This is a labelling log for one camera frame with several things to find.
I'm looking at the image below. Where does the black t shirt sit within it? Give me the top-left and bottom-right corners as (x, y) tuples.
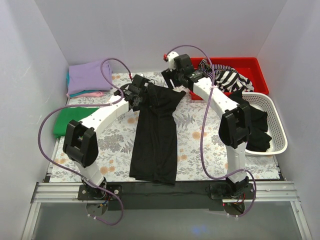
(129, 85), (186, 185)

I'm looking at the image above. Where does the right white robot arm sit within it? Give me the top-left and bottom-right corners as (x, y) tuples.
(161, 51), (252, 199)

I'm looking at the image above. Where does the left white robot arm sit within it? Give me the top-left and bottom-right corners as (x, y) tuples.
(62, 75), (157, 200)

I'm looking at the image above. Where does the folded pink t shirt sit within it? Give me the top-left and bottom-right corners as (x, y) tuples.
(66, 91), (104, 98)

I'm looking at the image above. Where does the black white striped shirt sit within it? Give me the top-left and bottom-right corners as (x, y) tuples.
(198, 59), (255, 93)

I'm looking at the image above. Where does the folded lilac t shirt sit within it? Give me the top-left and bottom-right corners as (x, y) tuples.
(68, 60), (112, 94)

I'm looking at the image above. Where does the red plastic tray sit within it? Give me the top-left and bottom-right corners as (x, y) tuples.
(186, 57), (270, 101)

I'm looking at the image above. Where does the folded teal t shirt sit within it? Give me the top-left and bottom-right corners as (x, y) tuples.
(66, 72), (75, 98)

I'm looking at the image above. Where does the folded green t shirt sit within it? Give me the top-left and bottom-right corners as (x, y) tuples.
(53, 107), (99, 138)

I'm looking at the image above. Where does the floral table cloth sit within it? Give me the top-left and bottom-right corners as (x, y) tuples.
(49, 72), (280, 183)

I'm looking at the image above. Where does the black garment in basket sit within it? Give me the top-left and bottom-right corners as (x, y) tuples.
(229, 90), (272, 153)

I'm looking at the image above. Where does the white perforated laundry basket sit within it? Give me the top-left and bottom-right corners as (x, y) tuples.
(242, 92), (288, 156)

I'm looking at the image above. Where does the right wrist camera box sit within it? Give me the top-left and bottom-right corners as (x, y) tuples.
(163, 51), (179, 72)

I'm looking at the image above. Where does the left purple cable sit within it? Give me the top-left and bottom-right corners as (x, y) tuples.
(37, 57), (136, 226)

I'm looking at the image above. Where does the purple cable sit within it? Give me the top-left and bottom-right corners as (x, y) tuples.
(37, 57), (136, 226)
(172, 44), (256, 219)

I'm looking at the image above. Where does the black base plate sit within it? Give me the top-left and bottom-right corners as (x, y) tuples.
(77, 180), (256, 213)

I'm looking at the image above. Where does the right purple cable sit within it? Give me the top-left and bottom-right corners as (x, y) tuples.
(172, 44), (256, 219)

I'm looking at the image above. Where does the aluminium frame rail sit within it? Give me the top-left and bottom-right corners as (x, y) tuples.
(22, 180), (312, 240)

